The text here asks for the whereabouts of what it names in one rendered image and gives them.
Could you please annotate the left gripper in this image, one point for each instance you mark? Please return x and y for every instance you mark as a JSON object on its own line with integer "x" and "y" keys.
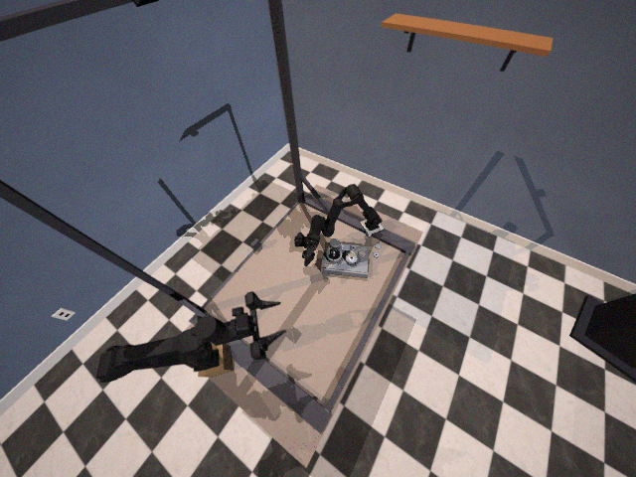
{"x": 312, "y": 244}

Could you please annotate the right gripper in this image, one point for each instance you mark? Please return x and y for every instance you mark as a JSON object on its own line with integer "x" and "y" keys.
{"x": 264, "y": 342}

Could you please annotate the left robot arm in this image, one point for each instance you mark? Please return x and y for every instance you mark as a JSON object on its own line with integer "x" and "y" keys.
{"x": 327, "y": 226}

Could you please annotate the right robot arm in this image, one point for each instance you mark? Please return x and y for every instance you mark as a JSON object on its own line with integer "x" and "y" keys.
{"x": 152, "y": 354}

